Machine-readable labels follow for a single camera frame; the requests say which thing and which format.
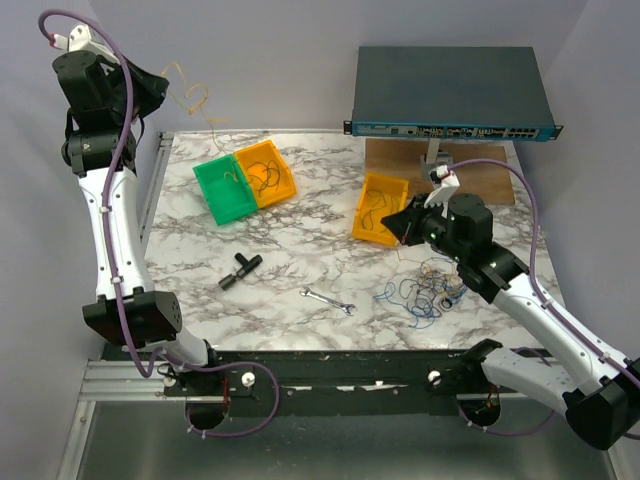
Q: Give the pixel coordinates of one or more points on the yellow bin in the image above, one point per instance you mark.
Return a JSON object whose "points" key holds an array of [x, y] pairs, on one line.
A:
{"points": [[381, 196], [268, 175]]}

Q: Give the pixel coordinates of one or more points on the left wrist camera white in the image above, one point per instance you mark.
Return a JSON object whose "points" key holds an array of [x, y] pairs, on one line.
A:
{"points": [[82, 37]]}

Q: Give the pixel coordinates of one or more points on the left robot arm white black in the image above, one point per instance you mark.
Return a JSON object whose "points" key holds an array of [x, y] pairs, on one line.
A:
{"points": [[128, 312]]}

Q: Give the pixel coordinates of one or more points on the metal switch stand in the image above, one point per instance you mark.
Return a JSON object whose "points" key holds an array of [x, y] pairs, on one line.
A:
{"points": [[433, 157]]}

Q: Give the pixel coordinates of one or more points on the blue network switch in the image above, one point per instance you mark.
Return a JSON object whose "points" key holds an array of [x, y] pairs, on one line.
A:
{"points": [[450, 93]]}

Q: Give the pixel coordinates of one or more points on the black T-handle tool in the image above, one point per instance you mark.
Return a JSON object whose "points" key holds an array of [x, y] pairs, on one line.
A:
{"points": [[246, 267]]}

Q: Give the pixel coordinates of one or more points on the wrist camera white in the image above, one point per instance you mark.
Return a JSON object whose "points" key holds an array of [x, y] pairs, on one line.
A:
{"points": [[445, 183], [82, 37]]}

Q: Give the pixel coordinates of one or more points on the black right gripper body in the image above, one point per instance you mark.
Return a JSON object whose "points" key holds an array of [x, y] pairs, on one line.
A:
{"points": [[434, 232]]}

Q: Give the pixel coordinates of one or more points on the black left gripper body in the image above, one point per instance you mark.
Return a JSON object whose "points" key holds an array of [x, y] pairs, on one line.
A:
{"points": [[114, 76]]}

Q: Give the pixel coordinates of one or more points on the aluminium table frame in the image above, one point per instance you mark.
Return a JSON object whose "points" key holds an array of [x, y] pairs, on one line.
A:
{"points": [[293, 277]]}

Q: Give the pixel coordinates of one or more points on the silver ratchet wrench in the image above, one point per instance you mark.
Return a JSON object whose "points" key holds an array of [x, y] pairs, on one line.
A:
{"points": [[446, 304]]}

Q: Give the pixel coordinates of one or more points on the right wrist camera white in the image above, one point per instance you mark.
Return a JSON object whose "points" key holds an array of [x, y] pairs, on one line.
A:
{"points": [[445, 183]]}

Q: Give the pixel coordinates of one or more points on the green plastic bin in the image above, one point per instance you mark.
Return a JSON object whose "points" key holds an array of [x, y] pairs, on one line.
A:
{"points": [[225, 189]]}

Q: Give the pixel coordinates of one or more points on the silver open-end wrench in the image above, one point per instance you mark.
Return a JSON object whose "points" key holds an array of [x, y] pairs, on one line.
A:
{"points": [[346, 308]]}

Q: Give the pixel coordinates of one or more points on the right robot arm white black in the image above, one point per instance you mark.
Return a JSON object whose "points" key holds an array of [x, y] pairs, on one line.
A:
{"points": [[596, 387]]}

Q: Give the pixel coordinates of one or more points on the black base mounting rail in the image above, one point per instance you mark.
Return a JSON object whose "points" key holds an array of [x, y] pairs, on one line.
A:
{"points": [[266, 384]]}

